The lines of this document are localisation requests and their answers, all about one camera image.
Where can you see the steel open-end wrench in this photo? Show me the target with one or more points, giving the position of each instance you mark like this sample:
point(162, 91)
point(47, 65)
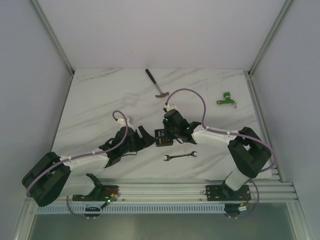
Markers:
point(167, 158)

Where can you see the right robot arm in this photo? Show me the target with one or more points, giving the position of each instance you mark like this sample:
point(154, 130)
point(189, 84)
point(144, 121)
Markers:
point(248, 152)

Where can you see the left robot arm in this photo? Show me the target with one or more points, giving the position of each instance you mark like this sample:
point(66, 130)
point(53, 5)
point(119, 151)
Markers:
point(51, 178)

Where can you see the claw hammer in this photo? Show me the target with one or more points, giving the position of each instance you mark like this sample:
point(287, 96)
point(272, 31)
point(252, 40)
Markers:
point(161, 93)

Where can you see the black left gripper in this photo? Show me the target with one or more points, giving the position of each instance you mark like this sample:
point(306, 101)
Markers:
point(139, 139)

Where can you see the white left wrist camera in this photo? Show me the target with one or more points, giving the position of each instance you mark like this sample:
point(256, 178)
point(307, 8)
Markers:
point(125, 122)

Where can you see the aluminium frame rail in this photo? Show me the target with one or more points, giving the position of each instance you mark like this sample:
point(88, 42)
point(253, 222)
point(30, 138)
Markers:
point(52, 36)

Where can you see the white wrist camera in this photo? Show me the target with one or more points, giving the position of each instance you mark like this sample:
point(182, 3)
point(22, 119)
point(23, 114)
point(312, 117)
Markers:
point(168, 107)
point(125, 122)

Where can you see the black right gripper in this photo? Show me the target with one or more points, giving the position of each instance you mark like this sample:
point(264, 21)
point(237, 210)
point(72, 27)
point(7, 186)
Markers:
point(166, 126)

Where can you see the black fuse box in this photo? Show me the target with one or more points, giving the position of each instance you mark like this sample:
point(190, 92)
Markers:
point(162, 141)

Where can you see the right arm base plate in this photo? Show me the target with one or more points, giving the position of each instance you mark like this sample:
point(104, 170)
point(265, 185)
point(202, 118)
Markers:
point(215, 193)

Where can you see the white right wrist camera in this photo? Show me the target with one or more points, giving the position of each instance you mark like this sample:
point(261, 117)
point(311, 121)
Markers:
point(168, 107)

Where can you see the slotted cable duct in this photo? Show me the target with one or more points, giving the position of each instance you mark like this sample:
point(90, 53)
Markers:
point(134, 208)

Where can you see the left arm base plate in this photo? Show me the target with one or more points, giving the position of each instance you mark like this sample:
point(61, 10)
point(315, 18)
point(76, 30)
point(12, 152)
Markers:
point(98, 194)

